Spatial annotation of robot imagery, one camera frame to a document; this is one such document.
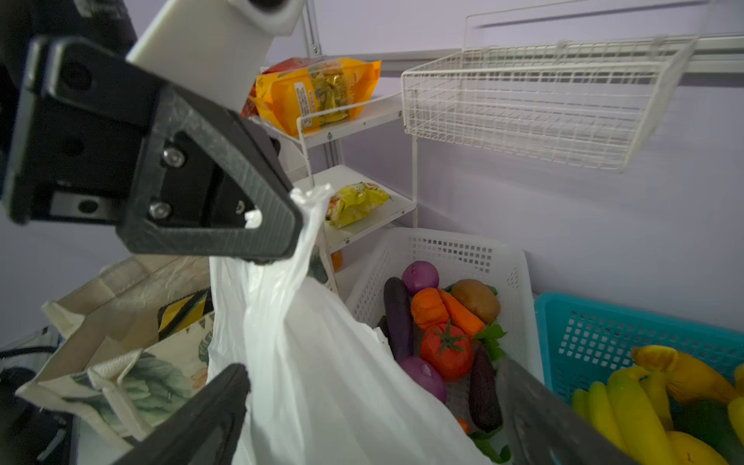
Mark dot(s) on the purple toy onion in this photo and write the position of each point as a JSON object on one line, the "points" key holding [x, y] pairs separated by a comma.
{"points": [[426, 376], [419, 276]]}

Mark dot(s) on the brown toy potato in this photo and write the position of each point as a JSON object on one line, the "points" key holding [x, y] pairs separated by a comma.
{"points": [[480, 299]]}

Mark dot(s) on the orange-yellow snack bag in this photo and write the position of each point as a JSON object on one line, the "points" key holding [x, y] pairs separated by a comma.
{"points": [[320, 95]]}

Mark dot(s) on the black yellow Lays chips bag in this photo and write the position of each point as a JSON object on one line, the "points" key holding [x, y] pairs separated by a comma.
{"points": [[181, 314]]}

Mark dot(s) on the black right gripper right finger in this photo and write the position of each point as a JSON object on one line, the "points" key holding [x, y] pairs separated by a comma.
{"points": [[542, 429]]}

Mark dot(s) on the canvas floral tote bag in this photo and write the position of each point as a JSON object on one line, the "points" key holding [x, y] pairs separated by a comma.
{"points": [[111, 370]]}

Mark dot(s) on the purple toy onion back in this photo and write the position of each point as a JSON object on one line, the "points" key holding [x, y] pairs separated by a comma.
{"points": [[419, 276]]}

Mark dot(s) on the toy carrot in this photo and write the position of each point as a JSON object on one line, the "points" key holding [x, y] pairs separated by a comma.
{"points": [[482, 440], [471, 324]]}

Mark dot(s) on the red toy tomato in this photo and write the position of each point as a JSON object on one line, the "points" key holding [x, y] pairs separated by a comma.
{"points": [[448, 349]]}

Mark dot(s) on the yellow-green corn chips bag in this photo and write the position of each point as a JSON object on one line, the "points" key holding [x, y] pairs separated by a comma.
{"points": [[353, 203]]}

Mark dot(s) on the toy carrot back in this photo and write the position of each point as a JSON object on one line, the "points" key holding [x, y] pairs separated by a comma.
{"points": [[471, 324]]}

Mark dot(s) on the yellow-green toy mango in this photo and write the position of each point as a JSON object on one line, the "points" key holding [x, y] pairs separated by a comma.
{"points": [[621, 411]]}

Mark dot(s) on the orange toy pumpkin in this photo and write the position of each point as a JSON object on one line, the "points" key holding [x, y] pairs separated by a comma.
{"points": [[428, 309]]}

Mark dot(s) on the white plastic vegetable basket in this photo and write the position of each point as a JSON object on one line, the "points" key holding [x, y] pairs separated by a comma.
{"points": [[456, 257]]}

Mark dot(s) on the white wire wall basket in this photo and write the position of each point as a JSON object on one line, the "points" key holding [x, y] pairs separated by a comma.
{"points": [[578, 83]]}

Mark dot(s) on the white plastic grocery bag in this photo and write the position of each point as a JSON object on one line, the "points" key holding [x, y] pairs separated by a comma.
{"points": [[325, 388]]}

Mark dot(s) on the dark purple toy eggplant right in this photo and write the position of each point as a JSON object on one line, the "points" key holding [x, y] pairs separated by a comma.
{"points": [[483, 400]]}

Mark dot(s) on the long purple toy eggplant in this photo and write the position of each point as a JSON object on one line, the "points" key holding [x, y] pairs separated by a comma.
{"points": [[399, 319]]}

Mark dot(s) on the purple toy onion front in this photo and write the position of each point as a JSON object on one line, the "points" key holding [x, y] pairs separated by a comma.
{"points": [[426, 376]]}

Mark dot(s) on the toy carrot front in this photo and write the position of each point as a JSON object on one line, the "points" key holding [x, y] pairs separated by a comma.
{"points": [[482, 440]]}

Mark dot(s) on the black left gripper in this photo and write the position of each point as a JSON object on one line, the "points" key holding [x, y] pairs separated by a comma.
{"points": [[88, 138]]}

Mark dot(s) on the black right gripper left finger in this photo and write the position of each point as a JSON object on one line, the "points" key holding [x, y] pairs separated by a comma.
{"points": [[204, 431]]}

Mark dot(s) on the white three-tier shelf rack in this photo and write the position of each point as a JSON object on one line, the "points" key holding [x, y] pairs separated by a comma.
{"points": [[318, 158]]}

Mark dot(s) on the orange Fanta soda can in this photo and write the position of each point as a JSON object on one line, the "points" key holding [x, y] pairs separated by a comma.
{"points": [[337, 260]]}

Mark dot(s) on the green toy avocado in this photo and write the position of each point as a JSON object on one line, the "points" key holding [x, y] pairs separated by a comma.
{"points": [[708, 421]]}

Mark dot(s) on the teal plastic fruit basket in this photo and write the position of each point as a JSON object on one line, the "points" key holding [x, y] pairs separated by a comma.
{"points": [[585, 341]]}

